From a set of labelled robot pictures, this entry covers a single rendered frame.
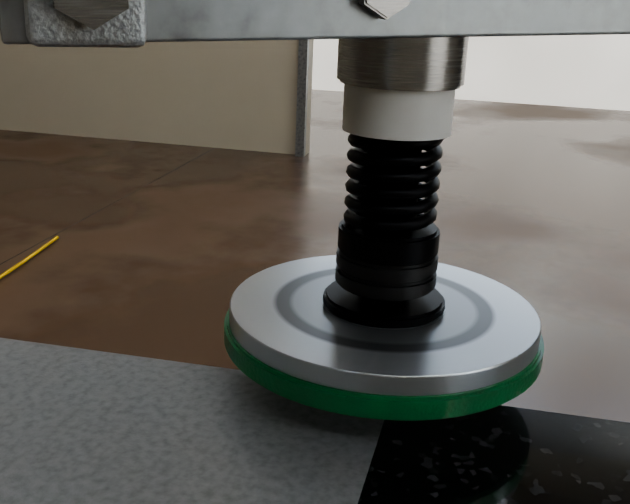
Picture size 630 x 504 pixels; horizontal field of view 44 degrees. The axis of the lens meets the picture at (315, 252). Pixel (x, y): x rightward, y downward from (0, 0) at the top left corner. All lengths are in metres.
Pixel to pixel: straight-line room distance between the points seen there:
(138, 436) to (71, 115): 5.50
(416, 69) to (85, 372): 0.31
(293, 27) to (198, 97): 5.12
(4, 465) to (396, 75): 0.32
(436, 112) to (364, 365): 0.16
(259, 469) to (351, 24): 0.25
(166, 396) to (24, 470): 0.11
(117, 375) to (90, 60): 5.30
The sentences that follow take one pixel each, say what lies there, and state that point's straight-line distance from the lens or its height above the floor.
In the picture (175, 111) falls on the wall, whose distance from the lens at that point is 5.59.
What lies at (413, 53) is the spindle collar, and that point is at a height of 1.05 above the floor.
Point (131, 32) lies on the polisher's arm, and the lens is 0.36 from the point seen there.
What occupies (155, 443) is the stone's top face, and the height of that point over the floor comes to 0.82.
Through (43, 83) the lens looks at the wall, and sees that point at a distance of 6.03.
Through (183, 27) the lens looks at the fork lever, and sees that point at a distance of 0.39.
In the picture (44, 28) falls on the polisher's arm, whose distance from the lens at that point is 0.35.
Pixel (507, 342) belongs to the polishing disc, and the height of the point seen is 0.88.
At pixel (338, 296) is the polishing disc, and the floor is 0.89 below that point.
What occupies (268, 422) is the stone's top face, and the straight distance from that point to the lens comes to 0.51.
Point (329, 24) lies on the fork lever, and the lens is 0.41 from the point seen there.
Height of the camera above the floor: 1.09
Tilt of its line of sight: 19 degrees down
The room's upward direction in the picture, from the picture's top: 2 degrees clockwise
